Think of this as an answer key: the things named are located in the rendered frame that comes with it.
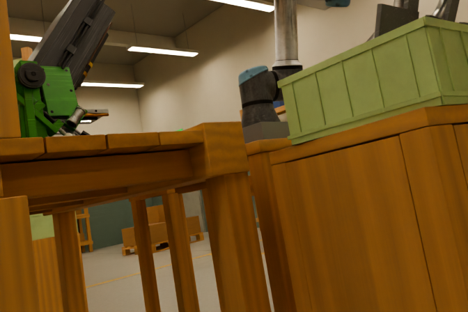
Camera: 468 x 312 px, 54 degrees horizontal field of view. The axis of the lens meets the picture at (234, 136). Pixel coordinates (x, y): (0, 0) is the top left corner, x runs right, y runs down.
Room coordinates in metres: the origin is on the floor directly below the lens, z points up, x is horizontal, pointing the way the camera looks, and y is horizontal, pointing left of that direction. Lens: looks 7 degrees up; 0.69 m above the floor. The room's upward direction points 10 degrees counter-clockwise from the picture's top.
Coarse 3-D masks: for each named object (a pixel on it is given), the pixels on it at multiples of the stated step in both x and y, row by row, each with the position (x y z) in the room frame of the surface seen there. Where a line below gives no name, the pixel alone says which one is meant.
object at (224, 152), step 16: (192, 128) 1.26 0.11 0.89; (208, 128) 1.23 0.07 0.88; (224, 128) 1.27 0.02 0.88; (240, 128) 1.31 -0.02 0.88; (208, 144) 1.23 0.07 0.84; (224, 144) 1.26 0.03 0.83; (240, 144) 1.30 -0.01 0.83; (192, 160) 1.28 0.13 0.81; (208, 160) 1.23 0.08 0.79; (224, 160) 1.26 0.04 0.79; (240, 160) 1.30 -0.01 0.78; (208, 176) 1.24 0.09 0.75; (128, 192) 1.60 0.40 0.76; (144, 192) 1.55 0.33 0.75; (64, 208) 2.11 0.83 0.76; (80, 208) 2.17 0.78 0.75
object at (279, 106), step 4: (276, 104) 7.52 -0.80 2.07; (280, 104) 7.46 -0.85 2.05; (284, 104) 7.52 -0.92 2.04; (276, 108) 7.51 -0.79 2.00; (280, 108) 7.39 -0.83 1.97; (284, 108) 7.32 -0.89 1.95; (240, 112) 8.16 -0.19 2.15; (276, 112) 7.46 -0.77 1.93; (280, 112) 7.88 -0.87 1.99; (284, 112) 7.95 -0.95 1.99; (240, 116) 8.18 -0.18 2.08; (256, 208) 8.17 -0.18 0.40; (256, 220) 8.15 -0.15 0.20
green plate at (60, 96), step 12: (48, 72) 1.61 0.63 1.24; (60, 72) 1.64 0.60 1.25; (60, 84) 1.63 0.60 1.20; (72, 84) 1.66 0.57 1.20; (48, 96) 1.58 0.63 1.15; (60, 96) 1.61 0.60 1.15; (72, 96) 1.64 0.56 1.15; (48, 108) 1.57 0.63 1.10; (60, 108) 1.59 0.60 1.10; (72, 108) 1.62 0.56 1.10
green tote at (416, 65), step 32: (416, 32) 0.84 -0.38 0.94; (448, 32) 0.88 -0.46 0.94; (320, 64) 1.03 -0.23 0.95; (352, 64) 0.97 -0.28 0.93; (384, 64) 0.91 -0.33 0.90; (416, 64) 0.86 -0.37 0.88; (448, 64) 0.85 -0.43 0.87; (288, 96) 1.13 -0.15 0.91; (320, 96) 1.05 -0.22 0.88; (352, 96) 0.98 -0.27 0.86; (384, 96) 0.92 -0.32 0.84; (416, 96) 0.87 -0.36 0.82; (448, 96) 0.84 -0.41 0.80; (320, 128) 1.06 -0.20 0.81
